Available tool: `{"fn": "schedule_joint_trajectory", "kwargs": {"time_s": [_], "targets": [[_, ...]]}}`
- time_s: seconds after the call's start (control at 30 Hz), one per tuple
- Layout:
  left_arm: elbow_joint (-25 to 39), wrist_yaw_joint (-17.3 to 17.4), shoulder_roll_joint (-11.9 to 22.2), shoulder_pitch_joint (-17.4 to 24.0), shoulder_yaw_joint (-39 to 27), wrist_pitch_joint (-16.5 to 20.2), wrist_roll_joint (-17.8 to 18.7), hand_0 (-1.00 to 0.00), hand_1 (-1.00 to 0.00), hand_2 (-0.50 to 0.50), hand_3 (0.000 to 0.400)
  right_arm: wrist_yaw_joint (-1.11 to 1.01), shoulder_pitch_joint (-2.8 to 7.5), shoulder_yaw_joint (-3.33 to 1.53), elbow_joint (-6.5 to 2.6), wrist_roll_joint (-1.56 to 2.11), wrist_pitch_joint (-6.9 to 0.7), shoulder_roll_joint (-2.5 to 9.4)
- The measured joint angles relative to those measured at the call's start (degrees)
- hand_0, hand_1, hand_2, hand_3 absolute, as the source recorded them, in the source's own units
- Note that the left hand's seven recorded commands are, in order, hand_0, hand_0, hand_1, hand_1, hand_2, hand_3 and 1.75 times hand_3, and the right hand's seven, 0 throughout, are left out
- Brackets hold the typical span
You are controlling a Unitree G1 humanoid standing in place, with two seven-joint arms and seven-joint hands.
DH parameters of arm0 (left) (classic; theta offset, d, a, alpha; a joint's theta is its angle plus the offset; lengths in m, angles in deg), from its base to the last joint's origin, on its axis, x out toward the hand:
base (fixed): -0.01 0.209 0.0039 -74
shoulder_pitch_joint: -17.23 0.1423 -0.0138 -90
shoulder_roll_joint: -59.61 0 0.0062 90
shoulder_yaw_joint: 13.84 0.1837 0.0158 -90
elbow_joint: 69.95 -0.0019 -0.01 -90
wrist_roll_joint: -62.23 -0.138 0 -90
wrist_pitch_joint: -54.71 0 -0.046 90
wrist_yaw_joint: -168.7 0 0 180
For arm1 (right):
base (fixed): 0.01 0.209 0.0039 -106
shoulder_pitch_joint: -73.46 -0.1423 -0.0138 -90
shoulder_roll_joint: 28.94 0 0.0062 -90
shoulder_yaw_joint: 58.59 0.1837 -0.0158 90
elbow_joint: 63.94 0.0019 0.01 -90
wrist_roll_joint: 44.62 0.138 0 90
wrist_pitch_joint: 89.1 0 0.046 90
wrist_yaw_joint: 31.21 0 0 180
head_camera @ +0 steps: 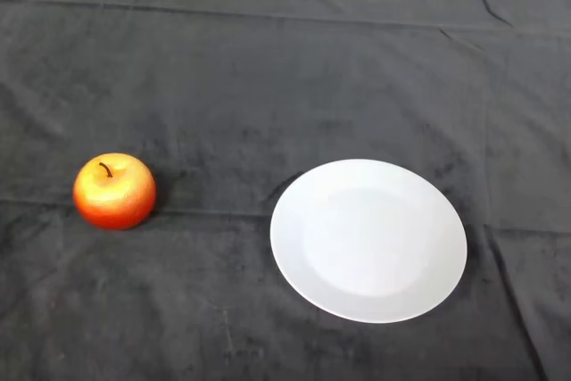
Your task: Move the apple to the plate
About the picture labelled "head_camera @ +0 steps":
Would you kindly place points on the red yellow apple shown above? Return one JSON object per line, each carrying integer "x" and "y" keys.
{"x": 115, "y": 198}

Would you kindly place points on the black cloth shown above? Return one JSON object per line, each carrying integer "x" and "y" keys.
{"x": 267, "y": 86}

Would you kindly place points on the white round plate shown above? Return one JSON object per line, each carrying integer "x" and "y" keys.
{"x": 368, "y": 242}

